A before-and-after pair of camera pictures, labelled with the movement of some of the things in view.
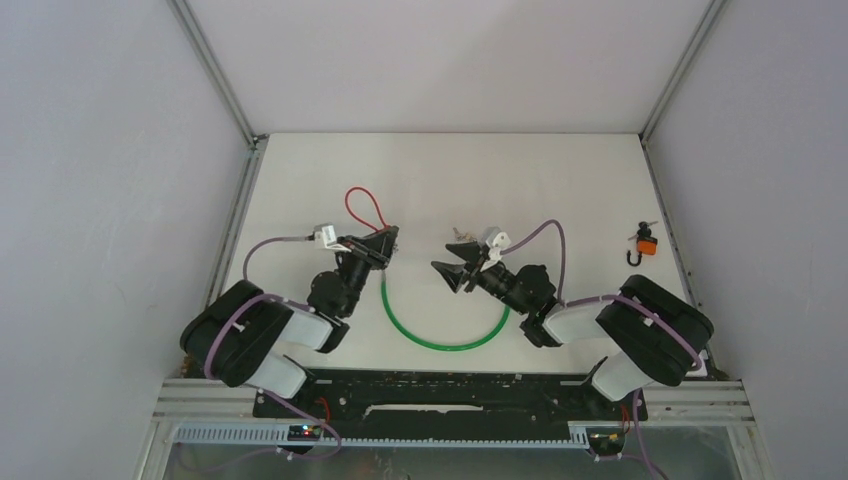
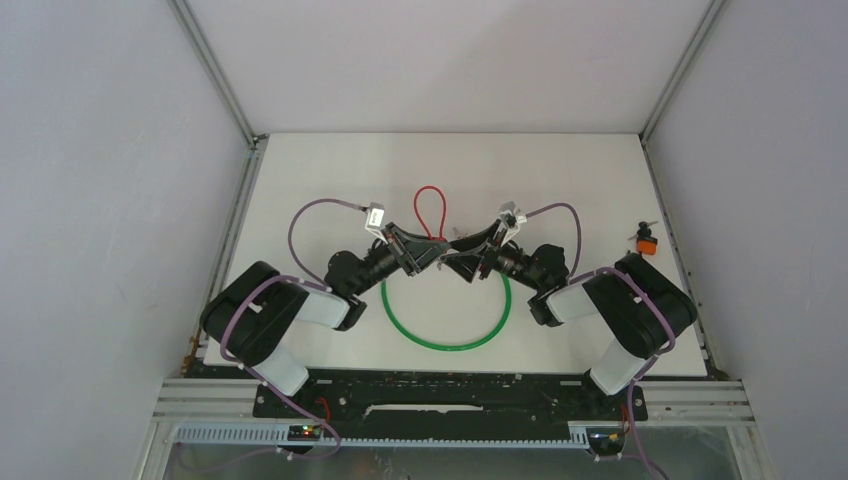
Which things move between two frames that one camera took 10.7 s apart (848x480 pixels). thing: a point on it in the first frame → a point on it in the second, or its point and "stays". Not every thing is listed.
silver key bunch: (463, 238) stays
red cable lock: (374, 202) → (416, 196)
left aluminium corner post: (227, 90) stays
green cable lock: (455, 348) stays
